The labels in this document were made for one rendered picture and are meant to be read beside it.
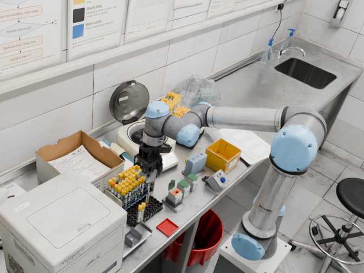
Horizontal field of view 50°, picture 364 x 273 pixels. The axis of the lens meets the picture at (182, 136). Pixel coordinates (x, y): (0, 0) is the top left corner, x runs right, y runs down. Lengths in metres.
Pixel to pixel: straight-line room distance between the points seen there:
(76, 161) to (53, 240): 0.65
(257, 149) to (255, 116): 0.86
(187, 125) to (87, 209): 0.41
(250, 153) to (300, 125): 1.00
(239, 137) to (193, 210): 0.62
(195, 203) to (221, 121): 0.53
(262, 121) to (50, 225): 0.71
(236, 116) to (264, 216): 0.33
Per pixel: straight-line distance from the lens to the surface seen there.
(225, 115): 1.30
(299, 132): 1.06
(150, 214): 1.61
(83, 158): 1.77
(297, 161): 1.08
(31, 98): 1.63
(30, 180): 1.78
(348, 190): 2.53
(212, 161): 1.88
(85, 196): 1.28
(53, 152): 1.76
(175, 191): 1.65
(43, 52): 1.56
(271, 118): 1.24
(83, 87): 1.78
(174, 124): 1.27
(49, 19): 1.52
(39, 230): 1.20
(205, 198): 1.76
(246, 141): 2.14
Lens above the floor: 2.10
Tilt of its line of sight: 36 degrees down
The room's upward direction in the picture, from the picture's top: 12 degrees clockwise
